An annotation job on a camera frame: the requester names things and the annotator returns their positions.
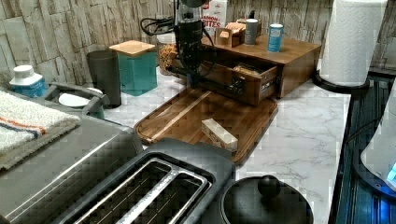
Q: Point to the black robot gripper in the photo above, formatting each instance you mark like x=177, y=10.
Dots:
x=189, y=30

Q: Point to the wooden drawer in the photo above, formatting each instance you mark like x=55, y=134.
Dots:
x=244, y=88

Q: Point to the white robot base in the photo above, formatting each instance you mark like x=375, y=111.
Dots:
x=376, y=163

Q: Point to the wooden drawer cabinet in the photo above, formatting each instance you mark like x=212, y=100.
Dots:
x=296, y=62

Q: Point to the clear lidded jar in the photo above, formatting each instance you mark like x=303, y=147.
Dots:
x=166, y=52

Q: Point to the wooden tea caddy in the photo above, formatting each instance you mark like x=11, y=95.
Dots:
x=225, y=37

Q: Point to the red white snack box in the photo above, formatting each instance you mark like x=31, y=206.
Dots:
x=214, y=15

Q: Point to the orange tea bags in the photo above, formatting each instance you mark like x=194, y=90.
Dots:
x=235, y=27

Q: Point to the teal canister with wooden lid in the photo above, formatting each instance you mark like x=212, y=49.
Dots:
x=137, y=66

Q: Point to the grey pepper canister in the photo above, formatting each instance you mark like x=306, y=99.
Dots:
x=251, y=31

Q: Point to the wrapped butter stick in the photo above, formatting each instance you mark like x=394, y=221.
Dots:
x=219, y=135

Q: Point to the blue salt canister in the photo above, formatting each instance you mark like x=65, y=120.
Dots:
x=275, y=37

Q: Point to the dark grey cup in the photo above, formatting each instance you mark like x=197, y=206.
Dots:
x=103, y=66

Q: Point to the silver black toaster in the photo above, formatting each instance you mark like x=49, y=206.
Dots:
x=171, y=182

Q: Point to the white paper towel roll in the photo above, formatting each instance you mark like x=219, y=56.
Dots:
x=350, y=45

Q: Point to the black pot with lid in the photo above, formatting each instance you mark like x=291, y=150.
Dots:
x=264, y=200

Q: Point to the white blue bottle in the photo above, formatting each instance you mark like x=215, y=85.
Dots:
x=27, y=82

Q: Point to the striped white towel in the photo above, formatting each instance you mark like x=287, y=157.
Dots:
x=26, y=126

